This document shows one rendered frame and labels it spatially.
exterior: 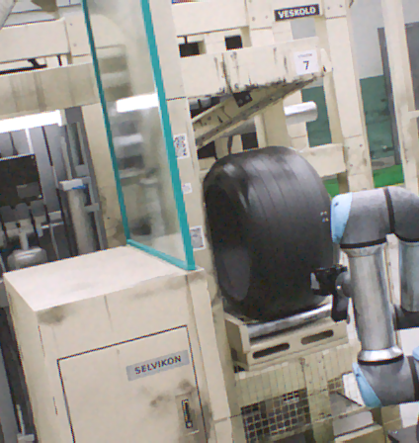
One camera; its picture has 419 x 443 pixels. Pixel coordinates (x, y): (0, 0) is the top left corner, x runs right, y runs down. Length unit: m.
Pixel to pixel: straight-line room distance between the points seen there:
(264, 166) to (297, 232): 0.24
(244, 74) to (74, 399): 1.45
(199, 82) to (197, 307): 1.13
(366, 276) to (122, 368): 0.63
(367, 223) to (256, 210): 0.57
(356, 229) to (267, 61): 1.09
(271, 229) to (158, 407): 0.77
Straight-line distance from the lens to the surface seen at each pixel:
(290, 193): 2.59
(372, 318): 2.11
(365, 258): 2.09
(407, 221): 2.09
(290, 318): 2.73
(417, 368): 2.15
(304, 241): 2.57
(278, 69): 3.03
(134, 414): 1.98
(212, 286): 2.68
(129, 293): 1.92
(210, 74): 2.93
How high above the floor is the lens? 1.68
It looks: 9 degrees down
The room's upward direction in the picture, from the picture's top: 10 degrees counter-clockwise
